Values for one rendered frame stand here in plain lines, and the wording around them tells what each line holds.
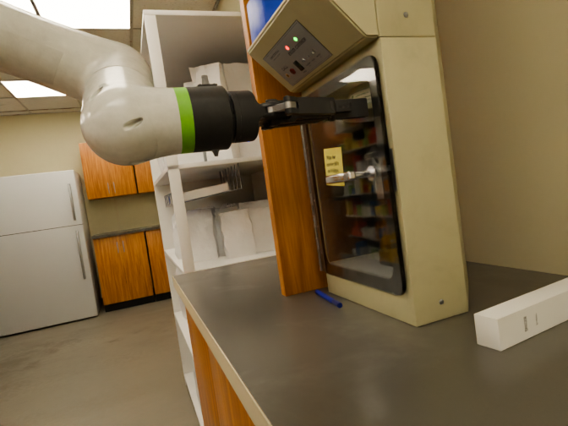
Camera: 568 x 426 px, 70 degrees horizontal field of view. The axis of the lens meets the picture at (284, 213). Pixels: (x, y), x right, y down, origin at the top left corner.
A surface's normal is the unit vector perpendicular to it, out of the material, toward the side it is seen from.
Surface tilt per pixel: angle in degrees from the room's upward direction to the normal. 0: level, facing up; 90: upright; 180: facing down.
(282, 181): 90
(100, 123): 97
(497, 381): 0
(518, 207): 90
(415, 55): 90
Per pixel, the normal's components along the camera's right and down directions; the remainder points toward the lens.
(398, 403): -0.14, -0.99
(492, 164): -0.93, 0.15
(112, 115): 0.08, 0.03
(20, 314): 0.35, 0.00
